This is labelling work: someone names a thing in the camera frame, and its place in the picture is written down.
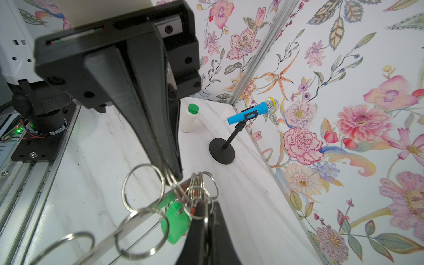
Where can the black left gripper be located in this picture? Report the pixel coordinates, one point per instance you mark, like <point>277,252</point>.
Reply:
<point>125,60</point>

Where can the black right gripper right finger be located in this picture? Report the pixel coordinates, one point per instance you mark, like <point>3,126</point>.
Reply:
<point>221,249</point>

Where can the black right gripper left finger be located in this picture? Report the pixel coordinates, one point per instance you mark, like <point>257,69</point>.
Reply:
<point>195,251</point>

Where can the large metal keyring with keys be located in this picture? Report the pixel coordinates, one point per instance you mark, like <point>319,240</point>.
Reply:
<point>188,194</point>

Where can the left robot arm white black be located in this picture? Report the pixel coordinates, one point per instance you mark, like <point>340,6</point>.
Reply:
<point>33,97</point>

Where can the white bottle green cap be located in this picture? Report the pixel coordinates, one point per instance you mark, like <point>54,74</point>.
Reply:
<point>188,117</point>

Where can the blue toy microphone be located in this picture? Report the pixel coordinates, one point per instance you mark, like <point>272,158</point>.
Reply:
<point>268,106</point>

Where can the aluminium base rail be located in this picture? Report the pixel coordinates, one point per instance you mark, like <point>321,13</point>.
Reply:
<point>25,187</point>

